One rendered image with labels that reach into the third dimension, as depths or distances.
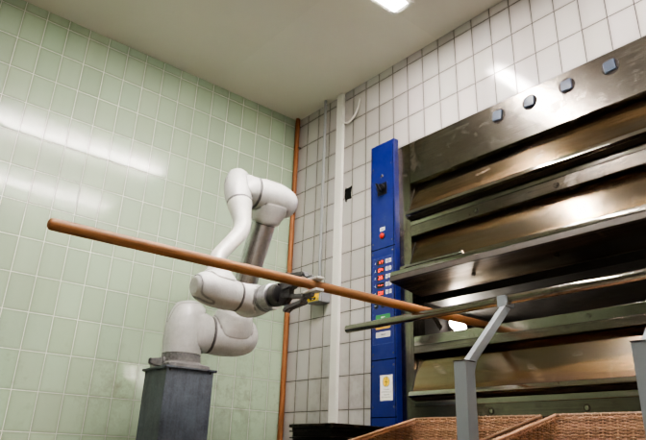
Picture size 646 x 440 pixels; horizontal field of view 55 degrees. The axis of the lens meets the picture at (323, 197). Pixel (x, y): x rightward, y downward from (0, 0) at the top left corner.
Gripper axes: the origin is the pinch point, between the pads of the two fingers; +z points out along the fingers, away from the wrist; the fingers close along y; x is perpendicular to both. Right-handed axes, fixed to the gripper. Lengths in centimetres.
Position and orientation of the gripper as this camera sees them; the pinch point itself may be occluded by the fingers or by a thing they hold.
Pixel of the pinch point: (313, 284)
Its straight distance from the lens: 191.0
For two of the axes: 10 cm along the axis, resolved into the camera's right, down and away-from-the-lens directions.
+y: -0.3, 9.2, -3.9
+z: 6.4, -2.7, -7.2
